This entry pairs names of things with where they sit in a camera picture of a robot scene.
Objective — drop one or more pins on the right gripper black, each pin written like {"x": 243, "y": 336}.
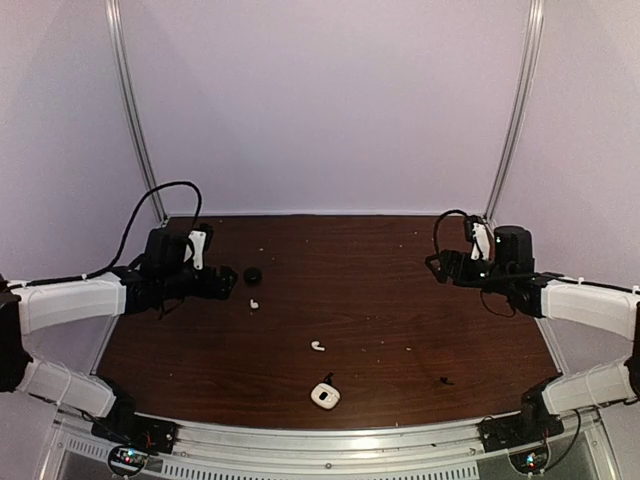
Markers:
{"x": 451, "y": 260}

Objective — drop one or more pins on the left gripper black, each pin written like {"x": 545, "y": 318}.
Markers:
{"x": 223, "y": 289}

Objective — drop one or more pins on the white earbud charging case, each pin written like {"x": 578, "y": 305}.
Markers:
{"x": 325, "y": 396}

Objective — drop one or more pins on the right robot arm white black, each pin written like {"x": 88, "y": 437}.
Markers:
{"x": 501, "y": 261}

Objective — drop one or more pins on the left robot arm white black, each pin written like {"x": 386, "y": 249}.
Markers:
{"x": 171, "y": 268}

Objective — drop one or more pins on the black round cap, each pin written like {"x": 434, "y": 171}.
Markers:
{"x": 252, "y": 276}

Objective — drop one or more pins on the left circuit board with leds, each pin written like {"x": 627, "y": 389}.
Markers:
{"x": 126, "y": 460}

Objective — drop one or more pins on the circuit board with leds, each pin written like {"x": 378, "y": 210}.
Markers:
{"x": 530, "y": 462}
{"x": 126, "y": 460}

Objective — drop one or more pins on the right circuit board with leds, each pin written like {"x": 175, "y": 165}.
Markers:
{"x": 530, "y": 462}

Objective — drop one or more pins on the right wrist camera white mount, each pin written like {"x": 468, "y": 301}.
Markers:
{"x": 478, "y": 234}

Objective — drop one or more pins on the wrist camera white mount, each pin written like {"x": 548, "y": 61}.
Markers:
{"x": 198, "y": 242}
{"x": 478, "y": 234}

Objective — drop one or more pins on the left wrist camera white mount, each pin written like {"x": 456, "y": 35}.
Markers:
{"x": 198, "y": 242}

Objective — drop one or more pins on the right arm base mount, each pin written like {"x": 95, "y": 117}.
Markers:
{"x": 511, "y": 431}

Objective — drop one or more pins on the front aluminium rail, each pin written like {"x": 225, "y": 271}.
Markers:
{"x": 442, "y": 451}

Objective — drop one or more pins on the right aluminium frame post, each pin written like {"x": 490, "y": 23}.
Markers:
{"x": 533, "y": 34}

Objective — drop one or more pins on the aluminium frame post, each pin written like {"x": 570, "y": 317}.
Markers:
{"x": 131, "y": 112}
{"x": 533, "y": 34}

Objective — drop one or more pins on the left aluminium frame post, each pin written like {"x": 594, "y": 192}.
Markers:
{"x": 131, "y": 112}

